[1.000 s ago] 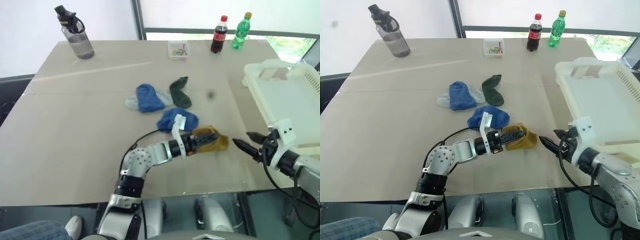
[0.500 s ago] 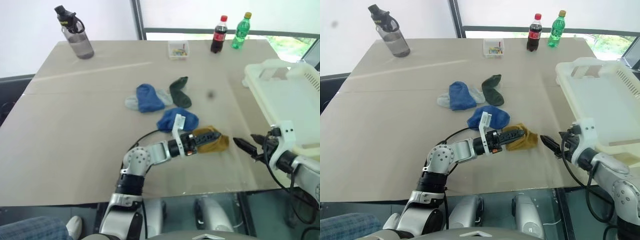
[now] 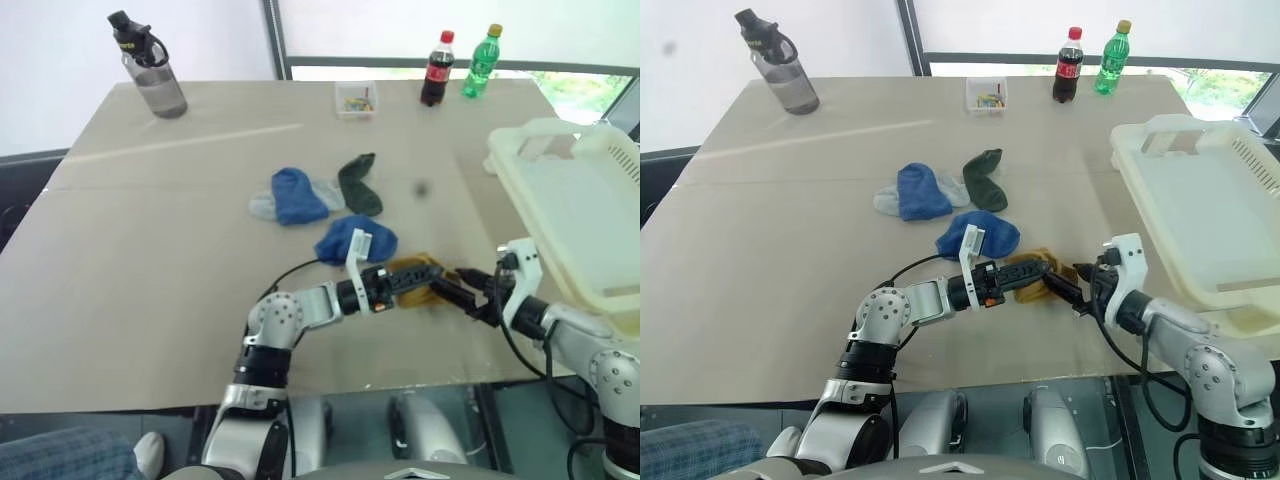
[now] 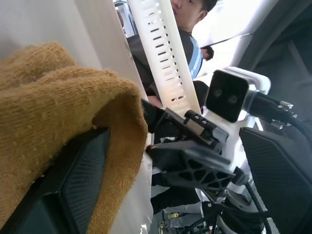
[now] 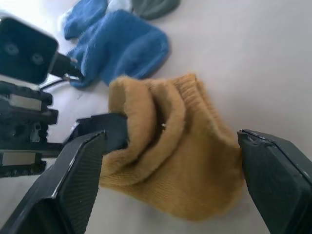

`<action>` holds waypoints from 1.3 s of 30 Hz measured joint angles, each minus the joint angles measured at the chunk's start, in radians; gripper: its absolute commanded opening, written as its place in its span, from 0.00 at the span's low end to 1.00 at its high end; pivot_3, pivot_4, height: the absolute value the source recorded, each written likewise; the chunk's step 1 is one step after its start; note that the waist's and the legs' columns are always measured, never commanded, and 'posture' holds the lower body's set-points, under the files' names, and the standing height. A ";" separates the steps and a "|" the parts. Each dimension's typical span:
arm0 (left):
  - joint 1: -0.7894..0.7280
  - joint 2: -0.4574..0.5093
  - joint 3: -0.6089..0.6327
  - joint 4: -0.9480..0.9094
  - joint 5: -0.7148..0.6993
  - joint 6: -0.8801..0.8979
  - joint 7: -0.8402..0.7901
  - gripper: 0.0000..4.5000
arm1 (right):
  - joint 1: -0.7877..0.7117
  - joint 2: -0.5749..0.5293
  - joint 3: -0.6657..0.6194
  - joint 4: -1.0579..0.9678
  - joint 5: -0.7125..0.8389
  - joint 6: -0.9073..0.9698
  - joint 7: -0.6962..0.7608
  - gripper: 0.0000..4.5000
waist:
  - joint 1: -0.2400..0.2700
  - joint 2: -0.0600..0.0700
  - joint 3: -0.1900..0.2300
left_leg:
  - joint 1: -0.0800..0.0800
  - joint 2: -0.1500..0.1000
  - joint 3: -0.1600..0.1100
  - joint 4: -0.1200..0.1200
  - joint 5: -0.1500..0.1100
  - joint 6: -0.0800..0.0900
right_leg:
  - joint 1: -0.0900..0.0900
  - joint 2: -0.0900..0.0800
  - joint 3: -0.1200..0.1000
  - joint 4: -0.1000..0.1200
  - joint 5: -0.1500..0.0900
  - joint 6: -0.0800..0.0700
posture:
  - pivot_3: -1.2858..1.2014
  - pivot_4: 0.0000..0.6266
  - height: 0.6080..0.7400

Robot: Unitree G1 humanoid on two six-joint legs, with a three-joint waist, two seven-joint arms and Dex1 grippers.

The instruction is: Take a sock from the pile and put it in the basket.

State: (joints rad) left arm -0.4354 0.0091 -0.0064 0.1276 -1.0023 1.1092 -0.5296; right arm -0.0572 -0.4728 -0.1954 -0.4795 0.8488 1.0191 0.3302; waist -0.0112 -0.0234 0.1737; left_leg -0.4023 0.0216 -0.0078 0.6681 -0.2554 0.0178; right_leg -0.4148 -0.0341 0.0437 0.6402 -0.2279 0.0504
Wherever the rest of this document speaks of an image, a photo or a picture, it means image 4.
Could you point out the dark-haired bystander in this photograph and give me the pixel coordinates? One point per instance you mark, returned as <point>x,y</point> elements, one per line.
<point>208,52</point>

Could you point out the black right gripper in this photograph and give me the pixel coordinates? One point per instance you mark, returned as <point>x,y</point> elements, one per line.
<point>202,132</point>

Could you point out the person in dark striped jacket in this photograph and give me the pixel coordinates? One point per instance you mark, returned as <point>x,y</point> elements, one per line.
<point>187,12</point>

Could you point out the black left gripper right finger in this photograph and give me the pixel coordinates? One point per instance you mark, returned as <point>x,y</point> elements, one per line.
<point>278,175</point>

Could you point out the mustard yellow knitted cloth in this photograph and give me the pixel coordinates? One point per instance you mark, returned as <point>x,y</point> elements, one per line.
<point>48,97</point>

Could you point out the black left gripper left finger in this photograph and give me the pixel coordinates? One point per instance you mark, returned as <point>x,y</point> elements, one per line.
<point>73,185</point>

